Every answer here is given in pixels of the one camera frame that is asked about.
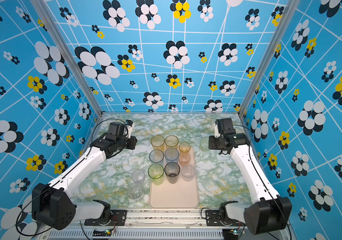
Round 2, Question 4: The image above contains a right green circuit board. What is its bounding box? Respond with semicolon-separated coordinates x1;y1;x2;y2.
222;229;243;240

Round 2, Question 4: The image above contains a small pink frosted glass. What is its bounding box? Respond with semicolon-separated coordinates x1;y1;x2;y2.
179;152;191;167

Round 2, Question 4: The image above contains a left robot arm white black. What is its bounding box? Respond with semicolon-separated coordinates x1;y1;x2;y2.
31;120;138;230

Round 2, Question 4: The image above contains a green frosted glass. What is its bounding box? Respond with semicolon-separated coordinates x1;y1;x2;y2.
200;136;210;152

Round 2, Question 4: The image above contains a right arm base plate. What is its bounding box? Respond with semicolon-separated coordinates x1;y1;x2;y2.
202;209;245;228

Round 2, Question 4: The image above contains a large clear glass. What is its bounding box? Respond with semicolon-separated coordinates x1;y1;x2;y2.
127;182;144;200

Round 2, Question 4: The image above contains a blue frosted tall glass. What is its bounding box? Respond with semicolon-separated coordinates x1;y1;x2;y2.
164;148;180;164

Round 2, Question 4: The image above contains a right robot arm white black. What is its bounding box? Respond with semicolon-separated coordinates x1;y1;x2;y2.
209;118;292;235

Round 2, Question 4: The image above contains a green clear glass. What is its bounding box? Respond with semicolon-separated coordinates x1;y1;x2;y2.
148;164;164;186

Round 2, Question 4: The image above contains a small clear glass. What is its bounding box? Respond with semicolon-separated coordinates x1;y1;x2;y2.
131;169;146;185

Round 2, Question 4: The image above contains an amber tall glass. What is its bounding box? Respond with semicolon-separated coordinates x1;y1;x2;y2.
151;135;165;151
165;135;179;149

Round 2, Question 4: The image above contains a small yellow glass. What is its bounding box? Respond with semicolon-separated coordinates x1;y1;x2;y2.
179;142;191;154

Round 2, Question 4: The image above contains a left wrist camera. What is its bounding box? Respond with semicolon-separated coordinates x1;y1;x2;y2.
126;120;135;139

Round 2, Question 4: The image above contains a blue clear faceted glass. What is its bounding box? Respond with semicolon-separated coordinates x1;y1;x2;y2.
149;149;164;166

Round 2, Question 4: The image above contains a grey smoky tall glass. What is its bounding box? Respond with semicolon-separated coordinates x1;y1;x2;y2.
164;162;181;184

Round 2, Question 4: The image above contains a beige plastic tray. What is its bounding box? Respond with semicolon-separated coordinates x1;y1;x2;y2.
149;149;199;209

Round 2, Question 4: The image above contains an aluminium front rail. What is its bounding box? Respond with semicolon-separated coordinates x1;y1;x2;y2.
36;209;297;240

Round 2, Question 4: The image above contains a green circuit board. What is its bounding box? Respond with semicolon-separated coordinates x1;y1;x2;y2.
222;229;243;240
93;229;115;237

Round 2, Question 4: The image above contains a left green circuit board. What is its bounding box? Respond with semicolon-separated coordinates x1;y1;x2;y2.
93;229;115;237

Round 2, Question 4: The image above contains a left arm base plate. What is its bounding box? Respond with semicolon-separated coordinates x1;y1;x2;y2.
84;210;128;227

